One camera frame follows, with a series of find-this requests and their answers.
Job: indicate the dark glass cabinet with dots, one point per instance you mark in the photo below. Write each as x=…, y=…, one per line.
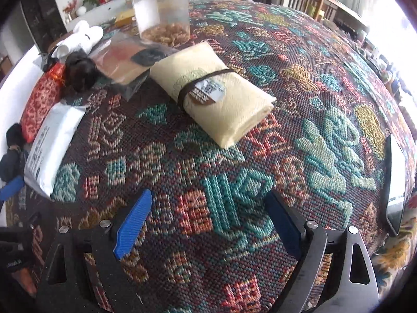
x=42, y=13

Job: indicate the yellow floral cloth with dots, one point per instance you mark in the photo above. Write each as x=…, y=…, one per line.
x=397, y=260

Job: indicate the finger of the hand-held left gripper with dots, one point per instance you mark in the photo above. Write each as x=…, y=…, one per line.
x=11, y=187

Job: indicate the white board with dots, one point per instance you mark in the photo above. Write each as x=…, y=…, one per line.
x=22, y=68

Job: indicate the clear plastic jar black lid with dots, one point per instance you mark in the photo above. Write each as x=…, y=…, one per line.
x=163, y=13

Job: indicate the patterned woven blanket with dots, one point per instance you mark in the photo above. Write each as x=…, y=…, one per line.
x=228, y=169

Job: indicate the white soft package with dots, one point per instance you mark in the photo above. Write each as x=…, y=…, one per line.
x=52, y=150

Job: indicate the white television cabinet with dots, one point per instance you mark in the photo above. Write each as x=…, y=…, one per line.
x=107, y=6

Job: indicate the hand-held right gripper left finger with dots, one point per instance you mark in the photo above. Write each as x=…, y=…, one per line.
x=133, y=225

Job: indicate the yellow flat box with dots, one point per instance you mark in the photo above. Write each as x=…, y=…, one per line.
x=125, y=18

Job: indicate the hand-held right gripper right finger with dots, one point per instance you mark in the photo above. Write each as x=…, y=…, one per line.
x=283, y=228

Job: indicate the clear plastic bag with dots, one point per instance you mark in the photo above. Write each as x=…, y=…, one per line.
x=120, y=58

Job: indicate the black socks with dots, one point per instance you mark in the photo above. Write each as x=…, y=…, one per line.
x=81, y=71

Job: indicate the white socks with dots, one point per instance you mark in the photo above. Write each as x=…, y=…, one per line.
x=81, y=36

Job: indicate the red flower branches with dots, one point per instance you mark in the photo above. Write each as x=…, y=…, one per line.
x=70, y=6

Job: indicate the cream cloth brown band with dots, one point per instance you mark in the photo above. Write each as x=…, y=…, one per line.
x=221, y=104

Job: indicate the wooden chair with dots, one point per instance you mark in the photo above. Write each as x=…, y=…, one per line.
x=306, y=0

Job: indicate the red patterned pouch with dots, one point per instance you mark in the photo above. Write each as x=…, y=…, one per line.
x=42, y=104

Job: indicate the white round vase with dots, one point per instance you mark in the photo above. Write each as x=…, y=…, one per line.
x=81, y=10

